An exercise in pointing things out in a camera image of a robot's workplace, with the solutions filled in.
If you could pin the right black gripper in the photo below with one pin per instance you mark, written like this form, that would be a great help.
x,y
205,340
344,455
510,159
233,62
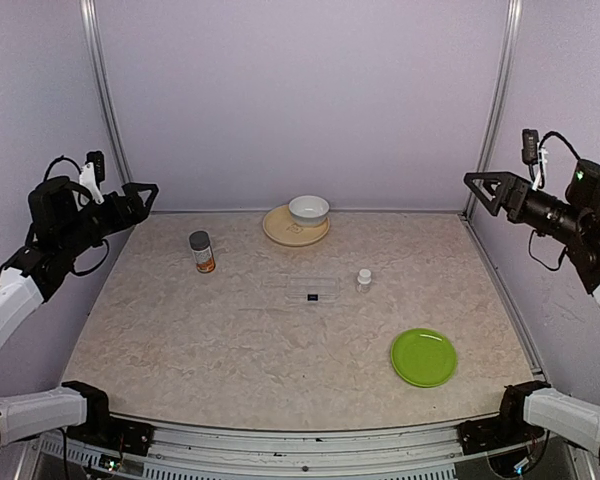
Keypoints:
x,y
509,182

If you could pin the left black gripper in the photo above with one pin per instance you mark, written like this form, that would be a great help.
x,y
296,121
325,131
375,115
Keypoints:
x,y
137,212

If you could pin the clear plastic pill organizer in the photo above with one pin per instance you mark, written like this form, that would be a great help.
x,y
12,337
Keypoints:
x,y
302,289

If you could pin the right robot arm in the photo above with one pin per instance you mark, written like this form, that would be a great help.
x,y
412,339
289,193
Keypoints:
x,y
574,223

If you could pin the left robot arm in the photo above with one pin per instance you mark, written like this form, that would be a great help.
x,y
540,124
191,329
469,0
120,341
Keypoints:
x,y
67,220

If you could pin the orange pill bottle grey cap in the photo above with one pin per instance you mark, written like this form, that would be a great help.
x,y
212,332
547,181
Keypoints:
x,y
200,245

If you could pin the small white pill bottle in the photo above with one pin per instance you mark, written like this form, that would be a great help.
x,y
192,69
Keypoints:
x,y
364,280

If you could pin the beige round plate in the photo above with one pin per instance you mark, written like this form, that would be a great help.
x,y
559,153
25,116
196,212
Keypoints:
x,y
279,226

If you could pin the green round plate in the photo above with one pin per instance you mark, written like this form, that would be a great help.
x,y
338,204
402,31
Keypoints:
x,y
423,357

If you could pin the white ceramic bowl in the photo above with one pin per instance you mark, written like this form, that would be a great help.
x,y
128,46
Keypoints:
x,y
308,210

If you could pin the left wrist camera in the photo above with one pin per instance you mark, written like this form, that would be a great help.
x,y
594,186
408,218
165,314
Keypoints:
x,y
92,175

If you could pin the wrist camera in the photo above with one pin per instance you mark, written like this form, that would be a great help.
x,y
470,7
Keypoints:
x,y
535,157
92,175

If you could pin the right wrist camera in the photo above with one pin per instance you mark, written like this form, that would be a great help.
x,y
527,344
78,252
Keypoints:
x,y
535,157

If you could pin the right aluminium frame post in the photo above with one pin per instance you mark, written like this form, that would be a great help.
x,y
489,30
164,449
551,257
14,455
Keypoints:
x,y
505,66

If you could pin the aluminium frame post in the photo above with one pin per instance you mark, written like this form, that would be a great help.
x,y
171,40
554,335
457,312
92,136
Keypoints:
x,y
94,44
505,66

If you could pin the left aluminium frame post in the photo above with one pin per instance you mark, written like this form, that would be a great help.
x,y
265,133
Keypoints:
x,y
94,44

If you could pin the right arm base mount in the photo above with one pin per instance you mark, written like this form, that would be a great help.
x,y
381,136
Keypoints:
x,y
485,435

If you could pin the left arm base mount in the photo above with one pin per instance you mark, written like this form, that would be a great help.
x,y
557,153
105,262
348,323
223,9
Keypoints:
x,y
125,437

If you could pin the front aluminium rail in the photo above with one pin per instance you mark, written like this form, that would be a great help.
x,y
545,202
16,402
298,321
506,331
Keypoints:
x,y
175,451

